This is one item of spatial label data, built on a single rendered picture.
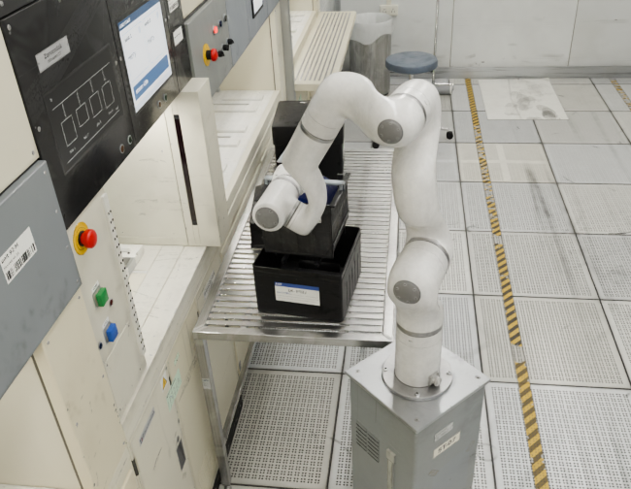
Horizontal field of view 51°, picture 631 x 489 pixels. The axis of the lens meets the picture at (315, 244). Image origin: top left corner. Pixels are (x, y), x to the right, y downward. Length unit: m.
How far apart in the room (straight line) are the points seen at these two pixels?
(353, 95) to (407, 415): 0.82
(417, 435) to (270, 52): 2.21
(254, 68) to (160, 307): 1.78
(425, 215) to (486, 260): 2.17
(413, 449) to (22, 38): 1.29
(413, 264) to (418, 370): 0.35
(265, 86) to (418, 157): 2.10
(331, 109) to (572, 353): 2.00
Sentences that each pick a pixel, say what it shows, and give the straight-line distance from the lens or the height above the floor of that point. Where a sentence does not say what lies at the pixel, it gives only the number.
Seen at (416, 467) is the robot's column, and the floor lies 0.60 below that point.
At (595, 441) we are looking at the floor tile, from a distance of 2.84.
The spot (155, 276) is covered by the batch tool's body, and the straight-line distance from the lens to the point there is 2.13.
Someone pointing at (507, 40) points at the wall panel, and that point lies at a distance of 6.17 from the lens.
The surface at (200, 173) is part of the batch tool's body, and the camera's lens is 2.09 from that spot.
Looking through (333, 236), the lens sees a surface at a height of 1.04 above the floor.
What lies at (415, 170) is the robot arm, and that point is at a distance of 1.47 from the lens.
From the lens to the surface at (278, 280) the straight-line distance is 1.99.
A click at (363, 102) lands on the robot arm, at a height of 1.55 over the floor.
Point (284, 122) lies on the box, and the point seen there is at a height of 1.01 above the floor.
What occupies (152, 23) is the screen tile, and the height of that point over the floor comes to 1.62.
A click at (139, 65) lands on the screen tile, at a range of 1.72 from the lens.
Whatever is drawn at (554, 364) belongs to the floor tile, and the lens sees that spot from 3.11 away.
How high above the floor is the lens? 2.06
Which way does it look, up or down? 33 degrees down
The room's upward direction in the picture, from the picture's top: 3 degrees counter-clockwise
